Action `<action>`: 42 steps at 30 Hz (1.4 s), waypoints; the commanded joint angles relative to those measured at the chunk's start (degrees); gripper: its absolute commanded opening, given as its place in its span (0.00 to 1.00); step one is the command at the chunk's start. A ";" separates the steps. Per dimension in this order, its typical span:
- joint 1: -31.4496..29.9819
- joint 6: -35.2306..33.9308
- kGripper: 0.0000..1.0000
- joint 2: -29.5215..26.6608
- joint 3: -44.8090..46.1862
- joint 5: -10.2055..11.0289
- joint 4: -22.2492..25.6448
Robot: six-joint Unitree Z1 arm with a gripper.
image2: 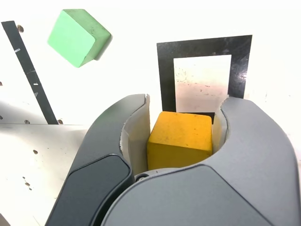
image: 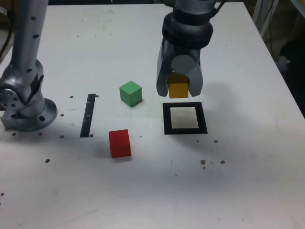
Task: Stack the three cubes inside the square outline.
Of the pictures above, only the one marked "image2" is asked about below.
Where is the yellow cube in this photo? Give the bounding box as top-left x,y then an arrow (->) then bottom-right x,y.
147,111 -> 214,171

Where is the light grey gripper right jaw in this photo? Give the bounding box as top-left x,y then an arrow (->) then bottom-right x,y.
102,96 -> 300,226

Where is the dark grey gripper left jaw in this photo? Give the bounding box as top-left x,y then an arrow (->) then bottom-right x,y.
45,93 -> 151,226

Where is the green cube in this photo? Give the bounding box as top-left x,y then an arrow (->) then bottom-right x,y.
47,8 -> 112,69

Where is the black tape strip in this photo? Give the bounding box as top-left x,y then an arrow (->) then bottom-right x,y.
1,20 -> 59,125

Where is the black tape square outline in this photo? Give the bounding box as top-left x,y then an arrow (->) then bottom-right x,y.
156,34 -> 253,125

